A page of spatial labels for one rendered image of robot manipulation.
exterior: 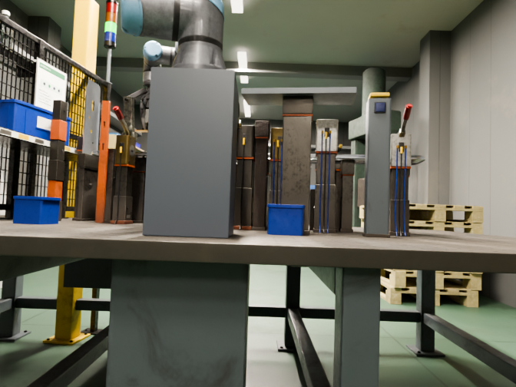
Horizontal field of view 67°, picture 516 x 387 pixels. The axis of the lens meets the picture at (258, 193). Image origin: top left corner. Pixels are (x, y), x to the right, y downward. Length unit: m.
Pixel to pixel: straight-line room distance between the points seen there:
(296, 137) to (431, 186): 4.06
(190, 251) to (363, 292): 0.36
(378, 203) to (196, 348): 0.70
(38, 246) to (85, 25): 1.96
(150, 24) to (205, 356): 0.79
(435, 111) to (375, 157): 4.15
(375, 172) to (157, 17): 0.77
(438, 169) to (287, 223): 4.26
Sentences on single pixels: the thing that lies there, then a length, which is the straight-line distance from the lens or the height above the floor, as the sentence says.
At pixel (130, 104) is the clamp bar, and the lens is 1.70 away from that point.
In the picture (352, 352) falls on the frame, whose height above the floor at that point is 0.48.
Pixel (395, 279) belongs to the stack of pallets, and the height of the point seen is 0.22.
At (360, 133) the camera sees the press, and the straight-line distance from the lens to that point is 5.75.
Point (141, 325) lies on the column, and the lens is 0.93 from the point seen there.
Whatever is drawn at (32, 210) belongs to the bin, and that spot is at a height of 0.75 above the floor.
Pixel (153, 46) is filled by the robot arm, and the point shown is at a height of 1.43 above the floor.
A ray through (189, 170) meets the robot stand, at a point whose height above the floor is 0.85.
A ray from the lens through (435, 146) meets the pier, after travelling 5.33.
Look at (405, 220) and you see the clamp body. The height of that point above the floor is 0.75.
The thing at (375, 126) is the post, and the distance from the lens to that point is 1.32.
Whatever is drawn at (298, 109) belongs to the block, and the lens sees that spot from 1.31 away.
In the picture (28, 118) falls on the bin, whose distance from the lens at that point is 1.81.
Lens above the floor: 0.76
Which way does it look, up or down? 3 degrees up
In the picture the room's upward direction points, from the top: 2 degrees clockwise
